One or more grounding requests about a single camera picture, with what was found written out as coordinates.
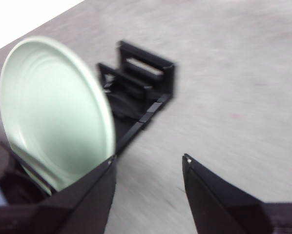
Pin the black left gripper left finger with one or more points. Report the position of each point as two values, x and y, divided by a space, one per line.
63 214

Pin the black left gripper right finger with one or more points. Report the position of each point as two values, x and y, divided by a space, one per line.
221 209

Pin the pale green round plate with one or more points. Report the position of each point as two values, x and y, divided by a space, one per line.
55 109

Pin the black plastic plate rack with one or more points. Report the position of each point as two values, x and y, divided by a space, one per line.
136 80

